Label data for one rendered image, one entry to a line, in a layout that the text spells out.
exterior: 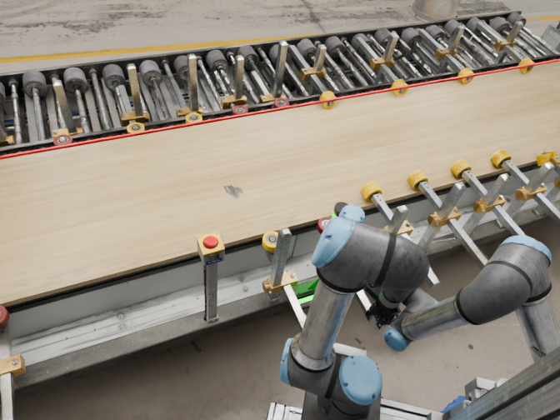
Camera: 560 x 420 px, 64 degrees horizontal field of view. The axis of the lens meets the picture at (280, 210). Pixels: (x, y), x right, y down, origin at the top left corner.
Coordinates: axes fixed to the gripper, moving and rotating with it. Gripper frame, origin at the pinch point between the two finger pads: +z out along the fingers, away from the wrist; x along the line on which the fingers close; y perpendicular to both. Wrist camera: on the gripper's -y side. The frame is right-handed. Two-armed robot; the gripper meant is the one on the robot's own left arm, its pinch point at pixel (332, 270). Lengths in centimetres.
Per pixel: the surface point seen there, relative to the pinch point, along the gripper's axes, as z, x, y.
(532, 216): 27, 36, -125
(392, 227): -1.4, 2.2, -32.7
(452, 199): -11, 11, -56
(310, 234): 22.0, -25.4, -19.4
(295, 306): 17.5, -3.1, 12.6
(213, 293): 8.3, -22.9, 36.6
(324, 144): 9, -54, -55
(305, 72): 1, -96, -82
